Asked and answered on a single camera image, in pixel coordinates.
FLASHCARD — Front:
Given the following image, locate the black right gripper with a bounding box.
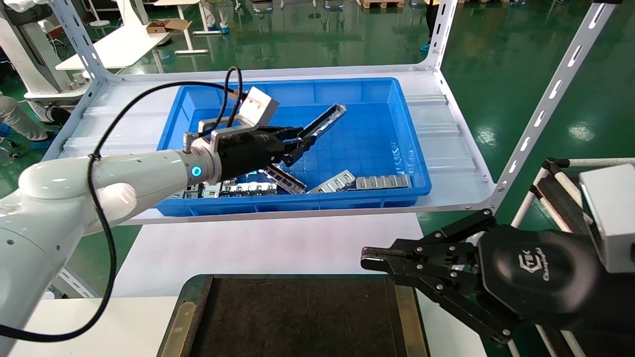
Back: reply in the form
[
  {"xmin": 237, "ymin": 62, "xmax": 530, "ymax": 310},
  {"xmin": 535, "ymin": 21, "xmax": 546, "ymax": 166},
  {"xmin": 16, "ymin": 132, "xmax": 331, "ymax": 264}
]
[{"xmin": 361, "ymin": 208, "xmax": 635, "ymax": 357}]

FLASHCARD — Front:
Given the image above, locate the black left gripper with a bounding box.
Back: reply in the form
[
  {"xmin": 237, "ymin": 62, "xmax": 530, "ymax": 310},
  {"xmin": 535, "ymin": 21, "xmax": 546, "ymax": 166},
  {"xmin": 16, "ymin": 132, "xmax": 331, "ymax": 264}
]
[{"xmin": 218, "ymin": 126, "xmax": 318, "ymax": 183}]

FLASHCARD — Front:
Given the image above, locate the silver ribbed metal part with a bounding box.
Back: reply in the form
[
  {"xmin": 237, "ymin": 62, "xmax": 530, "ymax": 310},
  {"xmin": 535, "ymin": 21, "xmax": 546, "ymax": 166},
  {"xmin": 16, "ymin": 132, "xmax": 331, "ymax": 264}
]
[{"xmin": 307, "ymin": 170, "xmax": 357, "ymax": 194}]

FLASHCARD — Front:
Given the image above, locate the long silver clip metal part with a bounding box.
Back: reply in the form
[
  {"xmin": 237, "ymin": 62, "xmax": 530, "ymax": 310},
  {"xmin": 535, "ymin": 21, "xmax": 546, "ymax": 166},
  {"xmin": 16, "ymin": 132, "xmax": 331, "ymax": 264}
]
[{"xmin": 221, "ymin": 182, "xmax": 278, "ymax": 197}]

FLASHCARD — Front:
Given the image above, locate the grey flat ribbed metal part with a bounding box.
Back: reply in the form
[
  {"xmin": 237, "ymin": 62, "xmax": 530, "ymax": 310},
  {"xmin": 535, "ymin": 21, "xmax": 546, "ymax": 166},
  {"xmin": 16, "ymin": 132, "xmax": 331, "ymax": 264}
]
[{"xmin": 355, "ymin": 174, "xmax": 412, "ymax": 190}]

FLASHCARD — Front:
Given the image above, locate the black flat container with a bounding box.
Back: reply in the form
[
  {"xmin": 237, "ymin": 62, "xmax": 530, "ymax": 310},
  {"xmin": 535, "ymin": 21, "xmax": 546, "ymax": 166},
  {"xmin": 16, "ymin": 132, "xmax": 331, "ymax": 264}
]
[{"xmin": 158, "ymin": 274, "xmax": 430, "ymax": 357}]

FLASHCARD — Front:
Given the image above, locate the blue plastic bin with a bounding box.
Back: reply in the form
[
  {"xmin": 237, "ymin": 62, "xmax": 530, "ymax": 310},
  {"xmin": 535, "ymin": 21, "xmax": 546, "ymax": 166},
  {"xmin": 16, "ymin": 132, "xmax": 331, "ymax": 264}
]
[{"xmin": 156, "ymin": 77, "xmax": 431, "ymax": 217}]

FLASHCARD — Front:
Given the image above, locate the white metal shelving rack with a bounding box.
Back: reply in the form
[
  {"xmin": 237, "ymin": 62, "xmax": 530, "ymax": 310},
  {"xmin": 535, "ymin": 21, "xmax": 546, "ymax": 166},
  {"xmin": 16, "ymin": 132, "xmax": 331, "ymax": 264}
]
[{"xmin": 42, "ymin": 0, "xmax": 622, "ymax": 298}]

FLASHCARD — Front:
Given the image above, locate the black foam cart pad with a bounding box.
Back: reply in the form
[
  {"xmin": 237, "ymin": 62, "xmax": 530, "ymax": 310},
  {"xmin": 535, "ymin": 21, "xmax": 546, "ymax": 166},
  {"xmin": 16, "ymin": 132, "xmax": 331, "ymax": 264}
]
[{"xmin": 537, "ymin": 176, "xmax": 592, "ymax": 235}]

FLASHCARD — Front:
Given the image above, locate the person with blue shoe covers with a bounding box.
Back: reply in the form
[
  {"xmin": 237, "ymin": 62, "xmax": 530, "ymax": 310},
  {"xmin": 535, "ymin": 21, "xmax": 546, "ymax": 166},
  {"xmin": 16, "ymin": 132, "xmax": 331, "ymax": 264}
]
[{"xmin": 202, "ymin": 0, "xmax": 232, "ymax": 35}]

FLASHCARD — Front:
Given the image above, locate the white table with legs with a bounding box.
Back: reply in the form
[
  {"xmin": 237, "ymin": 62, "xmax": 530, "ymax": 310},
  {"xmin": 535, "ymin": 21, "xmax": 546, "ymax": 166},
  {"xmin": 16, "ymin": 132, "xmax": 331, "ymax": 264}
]
[{"xmin": 154, "ymin": 0, "xmax": 223, "ymax": 55}]

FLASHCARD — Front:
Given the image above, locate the wooden pallet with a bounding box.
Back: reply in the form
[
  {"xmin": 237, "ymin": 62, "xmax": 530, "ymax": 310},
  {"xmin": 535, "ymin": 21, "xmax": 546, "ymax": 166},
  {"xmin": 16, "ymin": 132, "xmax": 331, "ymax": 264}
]
[{"xmin": 359, "ymin": 0, "xmax": 405, "ymax": 10}]

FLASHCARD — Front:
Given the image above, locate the person in dark trousers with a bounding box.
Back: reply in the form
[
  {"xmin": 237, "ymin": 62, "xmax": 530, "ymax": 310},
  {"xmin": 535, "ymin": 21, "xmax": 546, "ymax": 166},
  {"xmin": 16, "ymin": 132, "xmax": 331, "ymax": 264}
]
[{"xmin": 420, "ymin": 0, "xmax": 443, "ymax": 53}]

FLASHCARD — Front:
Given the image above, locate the open cardboard box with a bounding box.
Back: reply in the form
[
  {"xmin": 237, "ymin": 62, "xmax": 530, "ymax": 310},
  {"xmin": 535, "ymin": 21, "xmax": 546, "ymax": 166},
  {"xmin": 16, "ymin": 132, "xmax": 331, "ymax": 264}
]
[{"xmin": 146, "ymin": 19, "xmax": 193, "ymax": 35}]

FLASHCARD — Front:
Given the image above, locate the white desk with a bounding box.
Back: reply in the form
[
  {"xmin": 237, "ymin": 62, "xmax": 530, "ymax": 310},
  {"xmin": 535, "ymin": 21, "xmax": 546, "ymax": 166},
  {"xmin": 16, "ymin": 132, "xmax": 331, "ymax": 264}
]
[{"xmin": 56, "ymin": 22, "xmax": 172, "ymax": 71}]

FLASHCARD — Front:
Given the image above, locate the person in white trousers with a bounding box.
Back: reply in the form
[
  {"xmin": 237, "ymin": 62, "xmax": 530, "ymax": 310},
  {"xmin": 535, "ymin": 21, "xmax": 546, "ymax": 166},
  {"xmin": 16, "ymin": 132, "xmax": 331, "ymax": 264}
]
[{"xmin": 0, "ymin": 94, "xmax": 51, "ymax": 142}]

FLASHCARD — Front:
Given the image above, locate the white machine base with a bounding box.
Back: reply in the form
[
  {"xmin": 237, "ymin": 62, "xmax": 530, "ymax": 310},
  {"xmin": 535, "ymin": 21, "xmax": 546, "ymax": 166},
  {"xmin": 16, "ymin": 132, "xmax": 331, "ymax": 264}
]
[{"xmin": 0, "ymin": 0, "xmax": 92, "ymax": 109}]

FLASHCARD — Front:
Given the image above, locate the dark long metal bracket part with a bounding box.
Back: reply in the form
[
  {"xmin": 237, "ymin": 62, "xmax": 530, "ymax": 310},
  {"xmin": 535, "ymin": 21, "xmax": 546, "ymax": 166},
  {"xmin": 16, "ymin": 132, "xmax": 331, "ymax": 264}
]
[{"xmin": 258, "ymin": 165, "xmax": 308, "ymax": 195}]

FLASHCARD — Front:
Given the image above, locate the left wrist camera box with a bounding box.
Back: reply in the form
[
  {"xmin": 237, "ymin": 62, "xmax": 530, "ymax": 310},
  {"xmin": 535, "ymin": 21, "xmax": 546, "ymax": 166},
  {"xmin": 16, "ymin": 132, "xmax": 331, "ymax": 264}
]
[{"xmin": 197, "ymin": 87, "xmax": 280, "ymax": 145}]

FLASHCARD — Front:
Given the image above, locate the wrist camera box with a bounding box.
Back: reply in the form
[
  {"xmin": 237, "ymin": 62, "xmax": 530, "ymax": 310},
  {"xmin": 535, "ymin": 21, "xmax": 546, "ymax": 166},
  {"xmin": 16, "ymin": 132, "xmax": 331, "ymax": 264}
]
[
  {"xmin": 197, "ymin": 87, "xmax": 280, "ymax": 145},
  {"xmin": 578, "ymin": 164, "xmax": 635, "ymax": 274}
]

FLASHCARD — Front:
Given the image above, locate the white tube cart frame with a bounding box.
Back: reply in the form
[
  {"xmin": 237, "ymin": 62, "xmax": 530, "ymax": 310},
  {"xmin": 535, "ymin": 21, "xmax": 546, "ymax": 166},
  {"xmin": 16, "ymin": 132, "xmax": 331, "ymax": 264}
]
[{"xmin": 511, "ymin": 158, "xmax": 635, "ymax": 357}]

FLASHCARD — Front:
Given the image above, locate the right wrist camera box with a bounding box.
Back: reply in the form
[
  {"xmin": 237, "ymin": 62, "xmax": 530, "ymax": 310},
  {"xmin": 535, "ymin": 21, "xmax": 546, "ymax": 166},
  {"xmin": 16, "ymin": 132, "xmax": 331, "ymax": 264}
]
[{"xmin": 578, "ymin": 164, "xmax": 635, "ymax": 274}]

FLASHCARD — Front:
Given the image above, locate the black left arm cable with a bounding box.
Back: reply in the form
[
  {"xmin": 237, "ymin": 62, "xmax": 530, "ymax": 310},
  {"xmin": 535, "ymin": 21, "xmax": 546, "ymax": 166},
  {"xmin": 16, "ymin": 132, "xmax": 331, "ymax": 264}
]
[{"xmin": 0, "ymin": 66, "xmax": 245, "ymax": 343}]

